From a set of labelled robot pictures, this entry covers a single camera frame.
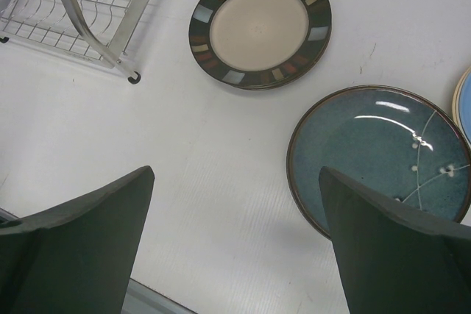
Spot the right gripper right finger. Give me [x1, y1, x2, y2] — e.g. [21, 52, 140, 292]
[319, 167, 470, 313]

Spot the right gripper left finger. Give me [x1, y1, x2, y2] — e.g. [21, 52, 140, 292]
[1, 166, 154, 313]

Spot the steel two-tier dish rack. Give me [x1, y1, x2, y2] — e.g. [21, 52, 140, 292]
[1, 0, 150, 85]

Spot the teal round glazed plate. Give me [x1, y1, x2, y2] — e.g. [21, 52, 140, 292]
[286, 85, 470, 237]

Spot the cream plate under blue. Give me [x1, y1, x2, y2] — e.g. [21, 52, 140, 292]
[452, 67, 470, 146]

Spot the light blue round plate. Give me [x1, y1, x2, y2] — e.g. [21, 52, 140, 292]
[458, 73, 471, 141]

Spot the round plate dark patterned rim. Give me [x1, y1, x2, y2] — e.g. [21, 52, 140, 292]
[188, 0, 332, 90]

